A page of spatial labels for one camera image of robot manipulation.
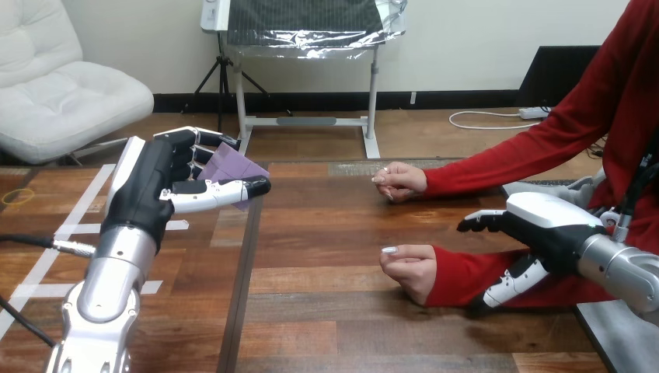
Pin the person's body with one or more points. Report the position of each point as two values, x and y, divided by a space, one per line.
636 77

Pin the black tripod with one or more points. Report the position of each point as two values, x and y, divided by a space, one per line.
223 77

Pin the purple block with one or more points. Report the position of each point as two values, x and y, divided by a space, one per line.
229 166

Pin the dark screen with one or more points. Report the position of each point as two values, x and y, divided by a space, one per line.
558 74

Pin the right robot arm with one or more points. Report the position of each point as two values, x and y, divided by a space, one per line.
625 270

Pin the white cushioned chair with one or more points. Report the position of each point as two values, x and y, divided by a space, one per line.
56 98

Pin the white desk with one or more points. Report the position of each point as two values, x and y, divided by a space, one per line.
372 103

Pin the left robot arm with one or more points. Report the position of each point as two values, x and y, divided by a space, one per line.
105 288

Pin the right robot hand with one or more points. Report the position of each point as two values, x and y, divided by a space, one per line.
546 221

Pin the person's forearm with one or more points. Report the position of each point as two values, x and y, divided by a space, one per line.
463 275
515 154

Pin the person's hand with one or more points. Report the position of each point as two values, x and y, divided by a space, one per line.
404 180
412 270

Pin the foil sheet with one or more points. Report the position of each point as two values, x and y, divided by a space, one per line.
309 38

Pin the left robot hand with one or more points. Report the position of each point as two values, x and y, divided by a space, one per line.
146 180

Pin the white power strip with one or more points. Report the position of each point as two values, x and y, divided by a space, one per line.
534 112

